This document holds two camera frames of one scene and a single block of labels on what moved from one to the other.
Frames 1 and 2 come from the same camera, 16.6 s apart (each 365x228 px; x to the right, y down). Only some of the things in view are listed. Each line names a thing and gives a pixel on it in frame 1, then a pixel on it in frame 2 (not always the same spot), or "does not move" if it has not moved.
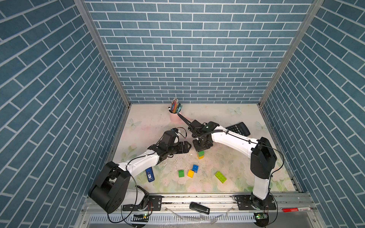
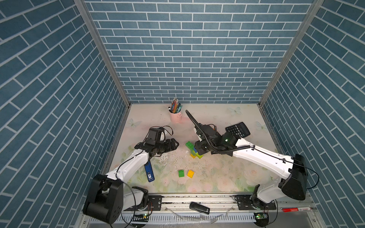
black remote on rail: x=201 y=208 does not move
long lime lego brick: x=220 y=177 to x=197 y=154
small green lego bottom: x=181 y=173 does not move
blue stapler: x=150 y=174 does not move
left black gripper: x=185 y=149 to x=168 y=147
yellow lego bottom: x=190 y=174 does not move
